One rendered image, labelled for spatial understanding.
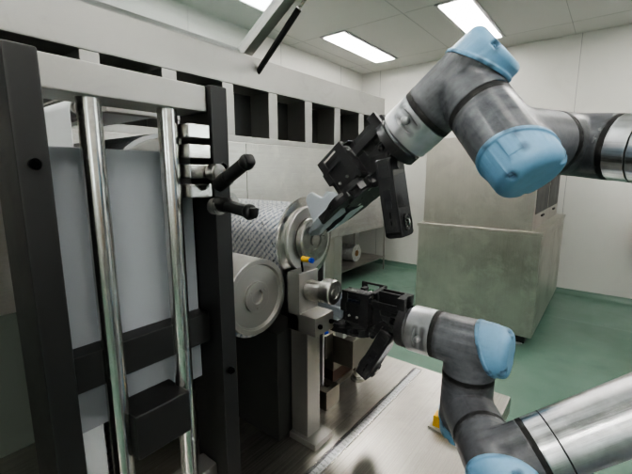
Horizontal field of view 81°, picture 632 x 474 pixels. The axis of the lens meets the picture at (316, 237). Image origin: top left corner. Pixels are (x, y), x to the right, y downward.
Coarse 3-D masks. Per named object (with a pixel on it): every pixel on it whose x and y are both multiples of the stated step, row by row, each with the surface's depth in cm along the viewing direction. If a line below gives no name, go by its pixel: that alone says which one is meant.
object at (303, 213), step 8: (304, 208) 63; (296, 216) 62; (304, 216) 63; (288, 224) 61; (296, 224) 62; (288, 232) 61; (328, 232) 69; (288, 240) 61; (288, 248) 61; (288, 256) 62; (296, 256) 63; (296, 264) 63; (304, 264) 65; (312, 264) 67
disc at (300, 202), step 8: (296, 200) 63; (304, 200) 64; (288, 208) 61; (296, 208) 63; (288, 216) 61; (280, 224) 60; (280, 232) 60; (280, 240) 60; (328, 240) 71; (280, 248) 61; (328, 248) 71; (280, 256) 61; (280, 264) 61; (288, 264) 62; (320, 264) 70
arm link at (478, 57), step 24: (456, 48) 42; (480, 48) 40; (504, 48) 40; (432, 72) 44; (456, 72) 42; (480, 72) 41; (504, 72) 41; (408, 96) 47; (432, 96) 44; (456, 96) 42; (432, 120) 45
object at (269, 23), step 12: (288, 0) 84; (276, 12) 85; (300, 12) 86; (264, 24) 87; (288, 24) 87; (252, 36) 90; (264, 36) 91; (228, 48) 91; (252, 48) 93; (276, 48) 92; (264, 60) 93
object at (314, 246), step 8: (304, 224) 62; (296, 232) 62; (304, 232) 62; (296, 240) 62; (304, 240) 62; (312, 240) 64; (320, 240) 66; (296, 248) 63; (304, 248) 62; (312, 248) 65; (320, 248) 66; (312, 256) 64; (320, 256) 66
